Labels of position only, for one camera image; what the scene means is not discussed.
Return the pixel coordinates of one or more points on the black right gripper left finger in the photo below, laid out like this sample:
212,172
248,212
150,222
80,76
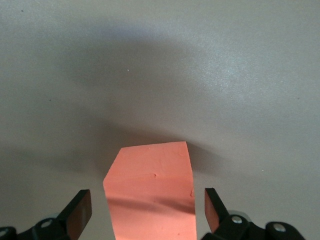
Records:
75,217

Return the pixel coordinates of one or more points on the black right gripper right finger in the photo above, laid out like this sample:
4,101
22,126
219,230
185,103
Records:
220,220

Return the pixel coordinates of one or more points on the orange foam block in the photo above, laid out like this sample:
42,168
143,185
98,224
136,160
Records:
150,187

